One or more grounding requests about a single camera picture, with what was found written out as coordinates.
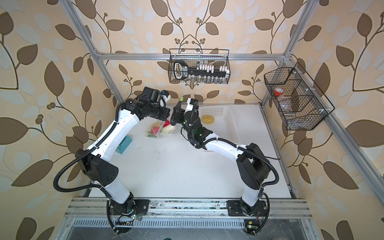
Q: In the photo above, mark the black tool in basket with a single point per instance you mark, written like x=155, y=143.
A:
x=183, y=71

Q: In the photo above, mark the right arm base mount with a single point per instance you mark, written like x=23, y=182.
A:
x=247, y=208

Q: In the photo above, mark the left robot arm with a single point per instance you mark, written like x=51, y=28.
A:
x=95, y=160

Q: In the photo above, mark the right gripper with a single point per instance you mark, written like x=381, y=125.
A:
x=185, y=114

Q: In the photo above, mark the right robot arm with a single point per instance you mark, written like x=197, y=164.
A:
x=255, y=170

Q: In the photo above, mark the green leafy vegetable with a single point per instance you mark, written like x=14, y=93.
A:
x=151, y=135

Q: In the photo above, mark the clear zip top bag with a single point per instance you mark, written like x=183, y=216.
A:
x=161, y=123

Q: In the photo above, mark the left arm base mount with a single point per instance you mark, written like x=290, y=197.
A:
x=129, y=208

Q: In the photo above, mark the teal block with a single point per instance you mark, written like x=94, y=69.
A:
x=127, y=140

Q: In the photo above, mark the upper yellow potato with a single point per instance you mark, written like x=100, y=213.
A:
x=208, y=119

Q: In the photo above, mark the white green cucumber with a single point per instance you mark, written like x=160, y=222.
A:
x=169, y=130

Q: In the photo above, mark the white plastic basket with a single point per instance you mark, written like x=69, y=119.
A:
x=223, y=124

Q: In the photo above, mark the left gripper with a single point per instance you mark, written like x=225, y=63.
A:
x=166, y=112

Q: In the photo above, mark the red white item in basket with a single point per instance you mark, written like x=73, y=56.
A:
x=278, y=92

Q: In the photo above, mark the side wire basket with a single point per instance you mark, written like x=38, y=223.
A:
x=303, y=105

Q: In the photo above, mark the back wire basket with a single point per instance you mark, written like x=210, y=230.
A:
x=216, y=57

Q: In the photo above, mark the aluminium front rail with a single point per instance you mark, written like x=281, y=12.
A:
x=205, y=208

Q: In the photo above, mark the small red apple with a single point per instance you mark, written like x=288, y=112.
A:
x=167, y=122

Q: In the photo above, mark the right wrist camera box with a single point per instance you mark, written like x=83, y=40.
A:
x=192, y=105

